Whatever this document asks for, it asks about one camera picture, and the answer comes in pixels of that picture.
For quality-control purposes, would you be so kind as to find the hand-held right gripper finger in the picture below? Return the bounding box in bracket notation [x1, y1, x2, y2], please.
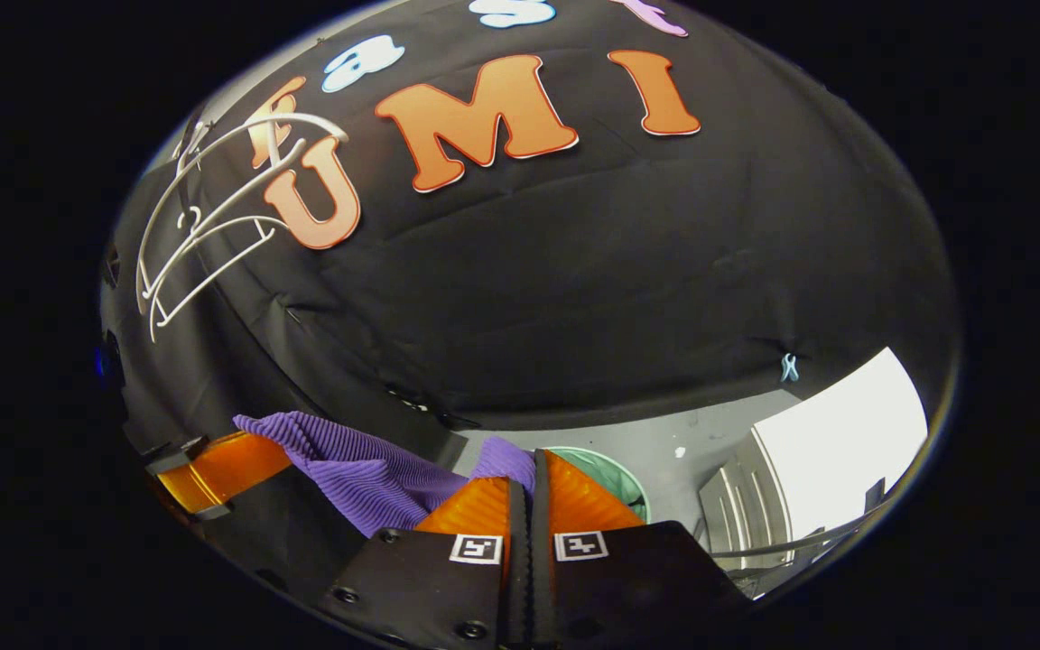
[530, 449, 753, 650]
[320, 477, 531, 650]

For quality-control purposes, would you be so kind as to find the green laundry hamper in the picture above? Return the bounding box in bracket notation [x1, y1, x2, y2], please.
[543, 445, 652, 526]

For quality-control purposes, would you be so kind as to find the purple ribbed shirt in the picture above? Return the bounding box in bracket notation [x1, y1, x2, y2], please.
[233, 411, 537, 540]

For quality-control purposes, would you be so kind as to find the white plastic clothes hanger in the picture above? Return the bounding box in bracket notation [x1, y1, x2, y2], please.
[148, 135, 322, 344]
[135, 113, 349, 317]

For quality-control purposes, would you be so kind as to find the black backdrop cloth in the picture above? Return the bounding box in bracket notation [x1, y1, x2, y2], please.
[100, 99, 471, 588]
[177, 0, 961, 434]

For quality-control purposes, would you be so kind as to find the grey panelled cabinet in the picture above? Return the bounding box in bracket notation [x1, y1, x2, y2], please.
[699, 429, 796, 571]

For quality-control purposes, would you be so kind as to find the white panel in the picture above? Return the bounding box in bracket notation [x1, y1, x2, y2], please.
[752, 348, 929, 543]

